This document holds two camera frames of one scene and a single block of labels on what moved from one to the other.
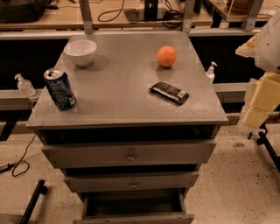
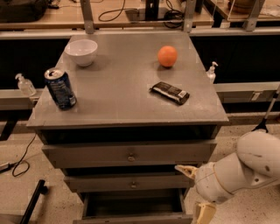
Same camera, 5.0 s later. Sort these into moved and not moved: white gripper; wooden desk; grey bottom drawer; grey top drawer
Moved: white gripper
Not moved: grey top drawer; grey bottom drawer; wooden desk
